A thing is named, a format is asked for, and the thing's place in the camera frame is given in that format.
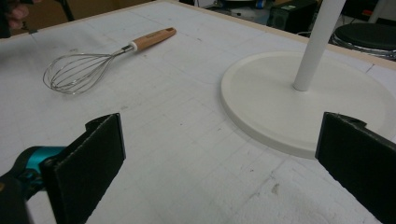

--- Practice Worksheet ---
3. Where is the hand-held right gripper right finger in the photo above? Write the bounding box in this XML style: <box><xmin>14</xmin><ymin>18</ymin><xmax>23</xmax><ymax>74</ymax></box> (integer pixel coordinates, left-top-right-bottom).
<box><xmin>315</xmin><ymin>111</ymin><xmax>396</xmax><ymax>224</ymax></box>

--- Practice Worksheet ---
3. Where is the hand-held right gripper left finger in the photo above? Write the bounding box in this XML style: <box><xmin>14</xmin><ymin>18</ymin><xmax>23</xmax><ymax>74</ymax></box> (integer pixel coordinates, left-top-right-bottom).
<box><xmin>40</xmin><ymin>112</ymin><xmax>127</xmax><ymax>224</ymax></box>

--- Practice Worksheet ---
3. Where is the metal whisk with wooden handle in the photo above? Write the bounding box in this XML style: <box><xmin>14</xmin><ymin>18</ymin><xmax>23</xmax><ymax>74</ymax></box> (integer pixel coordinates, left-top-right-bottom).
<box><xmin>42</xmin><ymin>26</ymin><xmax>177</xmax><ymax>95</ymax></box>

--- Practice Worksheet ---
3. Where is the black metal stand leg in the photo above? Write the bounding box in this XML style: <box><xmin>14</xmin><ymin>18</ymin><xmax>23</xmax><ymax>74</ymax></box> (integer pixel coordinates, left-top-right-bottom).
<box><xmin>55</xmin><ymin>0</ymin><xmax>76</xmax><ymax>22</ymax></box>

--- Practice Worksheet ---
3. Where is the white stand with round base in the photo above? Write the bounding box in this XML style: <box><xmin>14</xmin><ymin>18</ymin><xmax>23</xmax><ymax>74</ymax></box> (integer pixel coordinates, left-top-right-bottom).
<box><xmin>219</xmin><ymin>0</ymin><xmax>396</xmax><ymax>160</ymax></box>

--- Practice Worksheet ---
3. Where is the black round stool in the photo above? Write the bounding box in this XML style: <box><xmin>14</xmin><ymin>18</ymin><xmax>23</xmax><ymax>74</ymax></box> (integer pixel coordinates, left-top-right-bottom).
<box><xmin>329</xmin><ymin>22</ymin><xmax>396</xmax><ymax>61</ymax></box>

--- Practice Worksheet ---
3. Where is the white pole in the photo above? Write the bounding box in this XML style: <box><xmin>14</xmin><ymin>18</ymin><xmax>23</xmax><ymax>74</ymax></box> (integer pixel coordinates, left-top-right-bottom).
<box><xmin>368</xmin><ymin>0</ymin><xmax>394</xmax><ymax>24</ymax></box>

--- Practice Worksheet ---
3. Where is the black computer case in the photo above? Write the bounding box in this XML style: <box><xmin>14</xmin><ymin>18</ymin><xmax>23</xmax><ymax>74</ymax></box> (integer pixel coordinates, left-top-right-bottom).
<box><xmin>266</xmin><ymin>0</ymin><xmax>319</xmax><ymax>35</ymax></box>

